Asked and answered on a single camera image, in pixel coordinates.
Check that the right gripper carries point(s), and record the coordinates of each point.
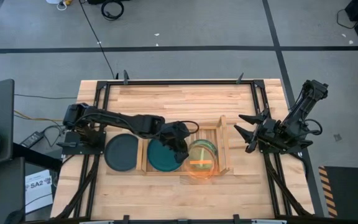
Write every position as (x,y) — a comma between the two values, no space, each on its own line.
(267,133)

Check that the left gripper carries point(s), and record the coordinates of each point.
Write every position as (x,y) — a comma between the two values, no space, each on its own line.
(174,133)

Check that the teal plate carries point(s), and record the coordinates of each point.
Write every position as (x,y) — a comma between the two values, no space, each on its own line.
(160,157)

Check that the orange transparent plate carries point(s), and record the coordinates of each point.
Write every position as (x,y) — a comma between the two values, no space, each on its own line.
(202,172)

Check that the green transparent plate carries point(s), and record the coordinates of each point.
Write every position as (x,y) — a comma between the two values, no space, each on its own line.
(210,145)

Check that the dark grey plate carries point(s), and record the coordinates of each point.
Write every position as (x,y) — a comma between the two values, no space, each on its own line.
(121,152)

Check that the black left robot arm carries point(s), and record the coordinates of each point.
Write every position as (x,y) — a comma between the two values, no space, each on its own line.
(129,121)

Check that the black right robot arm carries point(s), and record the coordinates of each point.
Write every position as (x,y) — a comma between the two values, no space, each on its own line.
(306,102)

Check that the wooden slatted shelf rack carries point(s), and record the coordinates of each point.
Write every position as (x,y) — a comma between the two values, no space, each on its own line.
(224,143)

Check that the black table clamp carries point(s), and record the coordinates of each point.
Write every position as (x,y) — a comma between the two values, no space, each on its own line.
(125,77)
(125,219)
(236,219)
(240,78)

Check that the silver aluminium extrusion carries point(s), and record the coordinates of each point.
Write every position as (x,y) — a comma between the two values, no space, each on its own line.
(269,221)
(96,222)

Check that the black mat hazard stripes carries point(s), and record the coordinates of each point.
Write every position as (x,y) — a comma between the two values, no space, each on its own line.
(350,189)

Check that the white SA2 paper sheet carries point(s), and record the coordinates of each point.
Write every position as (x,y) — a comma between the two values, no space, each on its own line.
(39,194)

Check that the black power adapter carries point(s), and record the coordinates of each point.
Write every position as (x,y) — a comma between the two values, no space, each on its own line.
(32,139)

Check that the black side table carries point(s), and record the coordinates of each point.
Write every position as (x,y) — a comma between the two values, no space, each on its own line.
(8,193)

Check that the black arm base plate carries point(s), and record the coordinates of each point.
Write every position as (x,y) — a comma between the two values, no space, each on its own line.
(73,151)
(294,148)

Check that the black aluminium table frame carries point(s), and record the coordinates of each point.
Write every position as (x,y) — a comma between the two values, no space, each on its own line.
(182,82)

